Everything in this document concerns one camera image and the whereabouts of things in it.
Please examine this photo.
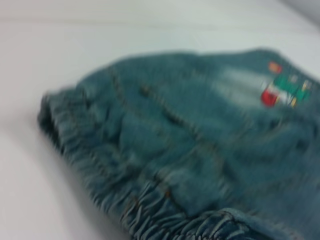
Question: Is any blue denim shorts basketball embroidery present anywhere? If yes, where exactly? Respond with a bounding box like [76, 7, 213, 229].
[37, 46, 320, 240]

